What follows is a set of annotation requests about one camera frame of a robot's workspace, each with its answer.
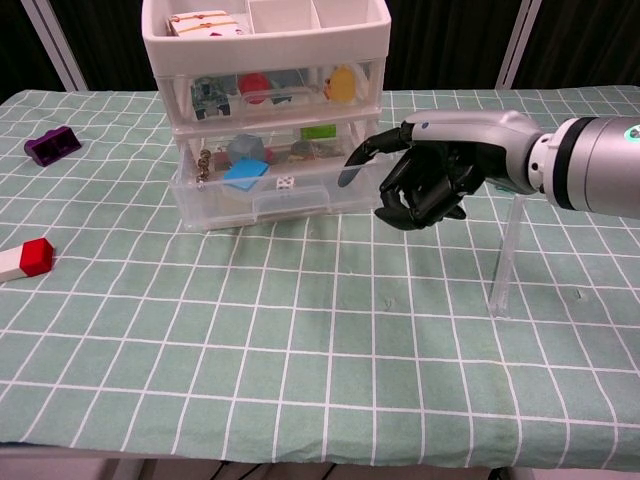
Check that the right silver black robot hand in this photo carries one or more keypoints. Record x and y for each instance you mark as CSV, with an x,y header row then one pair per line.
x,y
470,132

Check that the clear drawer with dice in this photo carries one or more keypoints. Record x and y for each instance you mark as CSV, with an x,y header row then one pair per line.
x,y
320,210

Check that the blue block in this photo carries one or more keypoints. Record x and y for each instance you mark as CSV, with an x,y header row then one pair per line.
x,y
245,172

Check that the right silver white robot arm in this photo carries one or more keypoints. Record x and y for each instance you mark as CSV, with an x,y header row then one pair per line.
x,y
595,165

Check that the clear drawer with toys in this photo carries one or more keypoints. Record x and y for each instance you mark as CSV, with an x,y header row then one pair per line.
x,y
300,107

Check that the white plastic drawer cabinet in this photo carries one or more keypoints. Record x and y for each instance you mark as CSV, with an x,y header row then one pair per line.
x,y
270,50

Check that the clear glass test tube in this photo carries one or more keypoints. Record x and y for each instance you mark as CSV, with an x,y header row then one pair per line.
x,y
507,250

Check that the yellow duck toy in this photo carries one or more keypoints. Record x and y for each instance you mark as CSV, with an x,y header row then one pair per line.
x,y
342,85

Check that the lime green tube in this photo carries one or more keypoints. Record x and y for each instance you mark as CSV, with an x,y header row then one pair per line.
x,y
318,133

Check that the white dice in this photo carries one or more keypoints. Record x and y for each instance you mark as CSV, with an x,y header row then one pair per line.
x,y
285,183

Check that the red round toy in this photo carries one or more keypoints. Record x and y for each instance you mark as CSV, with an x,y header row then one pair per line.
x,y
254,87

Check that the grey-blue polyhedron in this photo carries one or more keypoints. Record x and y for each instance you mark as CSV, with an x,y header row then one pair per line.
x,y
246,146

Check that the green toy car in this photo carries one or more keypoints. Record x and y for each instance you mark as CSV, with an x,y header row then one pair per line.
x,y
209,95

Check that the green white grid tablecloth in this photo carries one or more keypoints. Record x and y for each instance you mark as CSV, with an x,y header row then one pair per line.
x,y
320,350

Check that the playing cards stack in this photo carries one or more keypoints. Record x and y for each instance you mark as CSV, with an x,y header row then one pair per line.
x,y
205,22

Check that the purple building block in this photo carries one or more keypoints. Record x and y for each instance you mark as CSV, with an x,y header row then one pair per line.
x,y
52,147

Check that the red and white block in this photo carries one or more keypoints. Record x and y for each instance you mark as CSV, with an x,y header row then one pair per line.
x,y
35,257

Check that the white frame post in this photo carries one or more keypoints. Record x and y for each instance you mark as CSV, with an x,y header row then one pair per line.
x,y
55,45
517,45

